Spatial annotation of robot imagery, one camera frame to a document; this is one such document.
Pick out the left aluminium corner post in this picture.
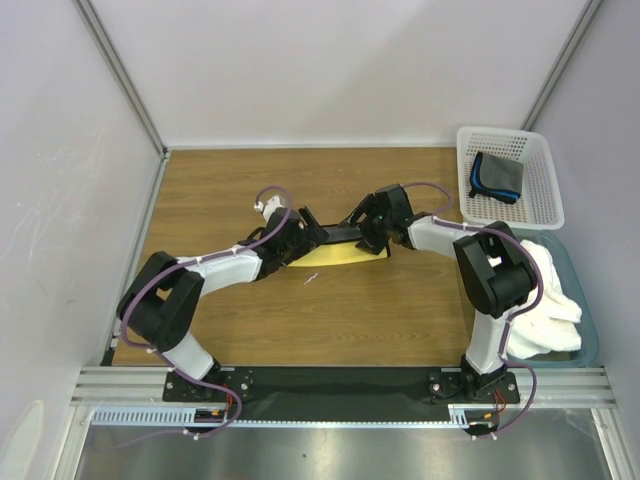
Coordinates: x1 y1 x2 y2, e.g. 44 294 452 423
72 0 170 161

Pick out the dark grey towel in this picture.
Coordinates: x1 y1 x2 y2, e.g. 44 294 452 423
287 223 392 269

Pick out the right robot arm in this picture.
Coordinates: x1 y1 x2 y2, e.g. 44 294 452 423
340 184 541 402

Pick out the clear teal plastic bin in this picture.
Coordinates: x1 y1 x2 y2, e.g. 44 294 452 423
516 229 599 368

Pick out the blue and grey towel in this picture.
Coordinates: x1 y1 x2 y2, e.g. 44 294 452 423
469 151 524 205

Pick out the aluminium frame rail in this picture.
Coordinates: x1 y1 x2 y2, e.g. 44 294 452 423
72 366 617 409

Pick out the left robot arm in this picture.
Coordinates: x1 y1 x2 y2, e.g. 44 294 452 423
116 207 329 400

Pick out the white perforated plastic basket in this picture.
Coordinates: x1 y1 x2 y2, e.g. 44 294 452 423
456 127 565 230

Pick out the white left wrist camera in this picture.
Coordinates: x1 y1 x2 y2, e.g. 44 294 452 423
253 194 287 221

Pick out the grey slotted cable duct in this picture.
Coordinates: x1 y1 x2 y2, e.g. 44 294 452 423
92 406 493 429

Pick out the right aluminium corner post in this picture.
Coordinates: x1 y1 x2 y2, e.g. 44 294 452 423
520 0 607 131

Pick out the white scrap on table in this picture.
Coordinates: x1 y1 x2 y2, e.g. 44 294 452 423
304 272 319 285

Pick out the white towel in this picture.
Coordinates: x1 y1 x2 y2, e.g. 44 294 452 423
506 240 582 359

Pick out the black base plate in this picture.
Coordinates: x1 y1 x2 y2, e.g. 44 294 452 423
163 365 521 424

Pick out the aluminium corner post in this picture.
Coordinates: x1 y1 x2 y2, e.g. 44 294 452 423
72 0 170 161
520 0 607 131

